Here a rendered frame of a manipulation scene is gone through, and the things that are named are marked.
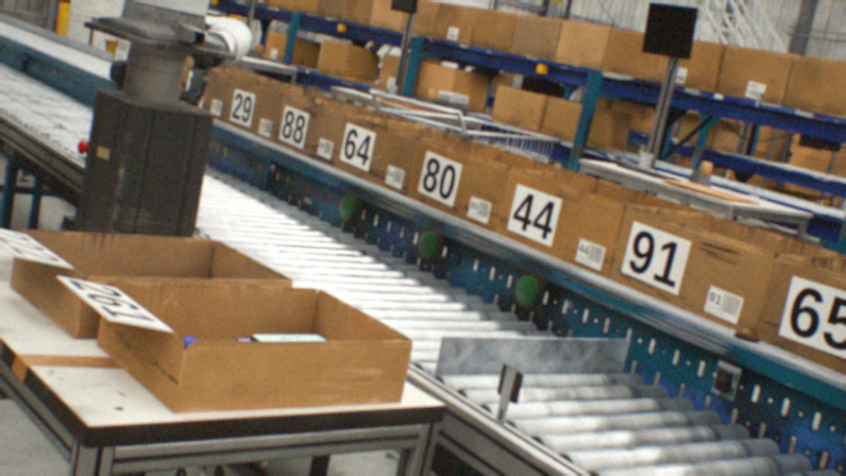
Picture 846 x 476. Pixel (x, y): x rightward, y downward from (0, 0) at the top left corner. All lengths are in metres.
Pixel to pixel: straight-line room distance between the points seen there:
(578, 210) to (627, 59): 6.40
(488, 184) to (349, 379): 1.14
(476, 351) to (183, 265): 0.58
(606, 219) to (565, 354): 0.40
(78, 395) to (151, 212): 0.72
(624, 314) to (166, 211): 0.92
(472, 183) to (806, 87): 5.17
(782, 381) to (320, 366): 0.83
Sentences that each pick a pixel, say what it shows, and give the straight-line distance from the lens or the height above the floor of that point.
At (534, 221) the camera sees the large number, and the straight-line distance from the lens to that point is 2.55.
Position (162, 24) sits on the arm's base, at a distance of 2.16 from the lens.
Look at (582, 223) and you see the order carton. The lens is 2.44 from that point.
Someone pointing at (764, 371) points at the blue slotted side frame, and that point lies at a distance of 2.04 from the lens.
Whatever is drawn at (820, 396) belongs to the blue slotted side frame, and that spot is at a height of 0.85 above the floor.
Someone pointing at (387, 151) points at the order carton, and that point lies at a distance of 3.06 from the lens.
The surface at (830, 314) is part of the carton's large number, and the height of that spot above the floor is 0.98.
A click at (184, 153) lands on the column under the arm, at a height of 0.99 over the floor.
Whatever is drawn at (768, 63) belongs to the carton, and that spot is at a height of 1.64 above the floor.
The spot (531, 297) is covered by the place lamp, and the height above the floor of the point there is 0.80.
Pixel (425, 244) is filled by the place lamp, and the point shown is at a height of 0.81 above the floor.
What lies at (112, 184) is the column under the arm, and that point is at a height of 0.92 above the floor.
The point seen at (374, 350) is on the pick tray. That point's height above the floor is 0.84.
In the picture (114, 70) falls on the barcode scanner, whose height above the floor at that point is 1.06.
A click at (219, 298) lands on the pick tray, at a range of 1.81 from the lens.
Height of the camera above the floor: 1.28
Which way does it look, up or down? 10 degrees down
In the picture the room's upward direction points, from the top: 12 degrees clockwise
